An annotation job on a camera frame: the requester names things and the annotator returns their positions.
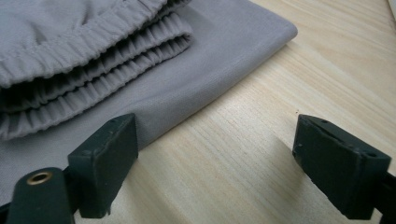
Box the grey pants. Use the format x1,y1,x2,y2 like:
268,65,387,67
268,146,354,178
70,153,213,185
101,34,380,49
0,0,299,207

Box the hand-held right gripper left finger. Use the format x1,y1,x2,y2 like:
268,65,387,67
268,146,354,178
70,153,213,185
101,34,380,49
66,112,140,219

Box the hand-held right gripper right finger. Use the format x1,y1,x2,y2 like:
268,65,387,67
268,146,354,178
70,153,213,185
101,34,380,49
291,113,392,221

